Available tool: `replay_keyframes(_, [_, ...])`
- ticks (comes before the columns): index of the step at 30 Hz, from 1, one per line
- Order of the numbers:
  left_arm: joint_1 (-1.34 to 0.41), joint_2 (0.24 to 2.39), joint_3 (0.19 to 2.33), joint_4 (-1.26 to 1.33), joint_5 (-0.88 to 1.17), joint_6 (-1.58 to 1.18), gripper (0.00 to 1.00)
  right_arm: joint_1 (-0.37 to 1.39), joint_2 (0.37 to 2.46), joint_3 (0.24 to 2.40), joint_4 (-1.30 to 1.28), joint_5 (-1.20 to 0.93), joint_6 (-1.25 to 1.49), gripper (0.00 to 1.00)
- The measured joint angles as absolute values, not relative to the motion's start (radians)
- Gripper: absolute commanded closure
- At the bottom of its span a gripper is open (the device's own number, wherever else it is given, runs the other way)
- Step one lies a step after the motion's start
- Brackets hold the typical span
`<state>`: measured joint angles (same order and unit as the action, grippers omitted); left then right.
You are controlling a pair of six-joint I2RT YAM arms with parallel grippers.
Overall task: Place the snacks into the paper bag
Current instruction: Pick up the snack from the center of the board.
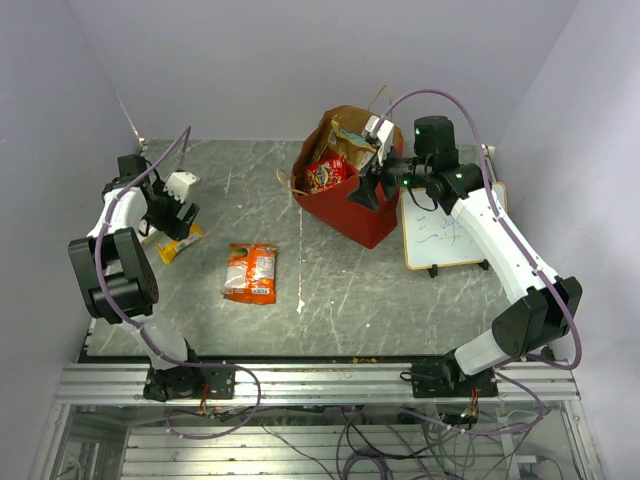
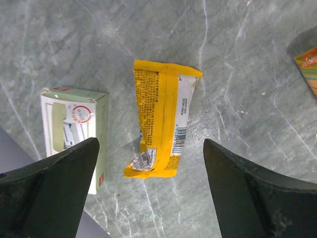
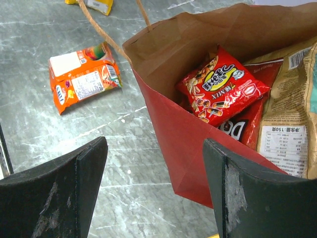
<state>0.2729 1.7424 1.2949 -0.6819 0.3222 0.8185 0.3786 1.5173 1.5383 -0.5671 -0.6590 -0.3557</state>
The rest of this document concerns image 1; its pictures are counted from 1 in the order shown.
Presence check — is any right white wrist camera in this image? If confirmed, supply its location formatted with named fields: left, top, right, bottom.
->
left=364, top=115, right=395, bottom=166

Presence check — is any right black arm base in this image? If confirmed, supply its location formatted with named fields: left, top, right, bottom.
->
left=399, top=361, right=498, bottom=399

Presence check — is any yellow snack bar wrapper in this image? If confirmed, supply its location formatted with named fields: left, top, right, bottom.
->
left=155, top=224, right=204, bottom=265

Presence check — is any aluminium frame rail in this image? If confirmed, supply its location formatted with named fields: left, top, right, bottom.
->
left=54, top=362, right=580, bottom=406

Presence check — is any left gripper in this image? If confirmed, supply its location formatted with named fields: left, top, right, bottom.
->
left=145, top=179, right=200, bottom=242

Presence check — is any red paper bag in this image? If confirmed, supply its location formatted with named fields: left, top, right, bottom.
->
left=276, top=105, right=399, bottom=249

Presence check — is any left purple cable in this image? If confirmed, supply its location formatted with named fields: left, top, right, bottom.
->
left=93, top=124, right=264, bottom=381

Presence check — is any small whiteboard with stand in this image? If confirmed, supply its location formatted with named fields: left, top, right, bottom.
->
left=400, top=191, right=489, bottom=278

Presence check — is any small red snack packet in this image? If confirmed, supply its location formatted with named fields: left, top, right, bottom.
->
left=304, top=153, right=348, bottom=194

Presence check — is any brown paper snack bag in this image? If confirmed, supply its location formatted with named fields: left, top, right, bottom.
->
left=327, top=114, right=376, bottom=171

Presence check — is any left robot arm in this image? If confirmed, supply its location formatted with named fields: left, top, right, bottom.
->
left=68, top=154, right=205, bottom=402

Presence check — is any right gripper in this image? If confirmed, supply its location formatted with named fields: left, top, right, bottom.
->
left=346, top=138, right=431, bottom=210

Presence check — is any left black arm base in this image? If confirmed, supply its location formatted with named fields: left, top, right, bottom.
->
left=143, top=366, right=235, bottom=402

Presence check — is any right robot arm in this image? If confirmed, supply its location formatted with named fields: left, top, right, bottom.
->
left=348, top=116, right=582, bottom=396

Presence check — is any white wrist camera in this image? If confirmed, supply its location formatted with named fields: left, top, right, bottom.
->
left=163, top=171, right=200, bottom=203
left=364, top=115, right=395, bottom=166

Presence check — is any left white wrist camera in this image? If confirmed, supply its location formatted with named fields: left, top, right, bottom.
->
left=163, top=171, right=200, bottom=203

